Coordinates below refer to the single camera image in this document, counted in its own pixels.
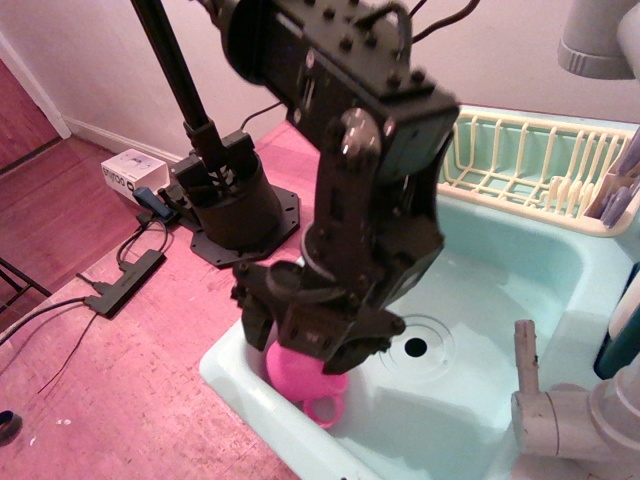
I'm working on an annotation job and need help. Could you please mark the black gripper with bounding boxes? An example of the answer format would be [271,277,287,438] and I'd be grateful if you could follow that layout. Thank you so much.
[231,261,406,375]

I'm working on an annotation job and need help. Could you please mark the pink plastic cup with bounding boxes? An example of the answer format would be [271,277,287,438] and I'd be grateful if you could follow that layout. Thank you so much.
[266,341,349,429]

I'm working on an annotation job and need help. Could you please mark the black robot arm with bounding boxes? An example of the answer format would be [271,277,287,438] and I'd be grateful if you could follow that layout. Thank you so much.
[133,1,459,375]

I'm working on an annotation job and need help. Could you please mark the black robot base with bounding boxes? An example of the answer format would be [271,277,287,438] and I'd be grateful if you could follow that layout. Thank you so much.
[162,130,300,269]

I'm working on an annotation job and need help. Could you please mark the light teal toy sink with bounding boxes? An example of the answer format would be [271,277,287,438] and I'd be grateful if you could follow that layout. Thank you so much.
[200,193,639,479]

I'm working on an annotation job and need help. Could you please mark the black usb hub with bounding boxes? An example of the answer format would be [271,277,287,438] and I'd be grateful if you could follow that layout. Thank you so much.
[83,250,166,319]

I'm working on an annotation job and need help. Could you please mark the blue clamp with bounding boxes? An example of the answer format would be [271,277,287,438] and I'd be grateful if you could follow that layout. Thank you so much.
[133,187,177,224]

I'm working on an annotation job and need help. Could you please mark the white oculus box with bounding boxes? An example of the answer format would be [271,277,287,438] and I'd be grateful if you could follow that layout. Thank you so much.
[101,149,170,203]

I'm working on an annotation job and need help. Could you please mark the beige toy faucet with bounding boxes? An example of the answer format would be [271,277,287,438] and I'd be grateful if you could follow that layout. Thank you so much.
[510,320,639,479]

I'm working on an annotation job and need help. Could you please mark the black tape roll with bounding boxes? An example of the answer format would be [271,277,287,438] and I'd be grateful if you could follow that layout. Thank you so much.
[0,410,23,447]

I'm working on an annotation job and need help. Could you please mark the cream dish rack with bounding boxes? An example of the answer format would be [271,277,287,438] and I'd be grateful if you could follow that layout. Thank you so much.
[438,108,639,237]

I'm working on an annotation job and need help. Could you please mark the dark teal bottle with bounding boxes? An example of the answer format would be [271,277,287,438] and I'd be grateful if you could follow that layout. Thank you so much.
[594,263,639,379]

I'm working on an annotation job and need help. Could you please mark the purple utensils in rack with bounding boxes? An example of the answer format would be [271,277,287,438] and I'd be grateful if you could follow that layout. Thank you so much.
[600,131,639,228]

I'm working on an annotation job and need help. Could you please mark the black cable on table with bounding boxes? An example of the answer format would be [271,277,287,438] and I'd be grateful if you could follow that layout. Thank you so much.
[0,297,99,396]

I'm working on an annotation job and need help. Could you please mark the black metal stand frame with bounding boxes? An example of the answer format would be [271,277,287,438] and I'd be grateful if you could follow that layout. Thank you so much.
[0,258,52,313]

